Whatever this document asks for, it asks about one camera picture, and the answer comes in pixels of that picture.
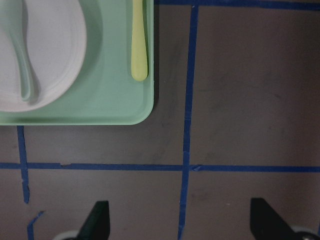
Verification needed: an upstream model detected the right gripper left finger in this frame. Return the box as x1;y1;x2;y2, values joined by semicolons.
52;200;111;240

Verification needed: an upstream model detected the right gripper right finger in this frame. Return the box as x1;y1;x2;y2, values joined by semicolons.
249;197;320;240

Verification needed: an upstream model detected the yellow plastic fork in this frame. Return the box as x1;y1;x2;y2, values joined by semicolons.
131;0;148;82

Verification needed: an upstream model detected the white round plate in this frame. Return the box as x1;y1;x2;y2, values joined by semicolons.
0;0;87;113

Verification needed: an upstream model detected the light green plastic tray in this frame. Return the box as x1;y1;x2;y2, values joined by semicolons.
0;0;154;126

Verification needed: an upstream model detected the pale green plastic spoon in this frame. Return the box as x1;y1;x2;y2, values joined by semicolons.
0;0;34;102

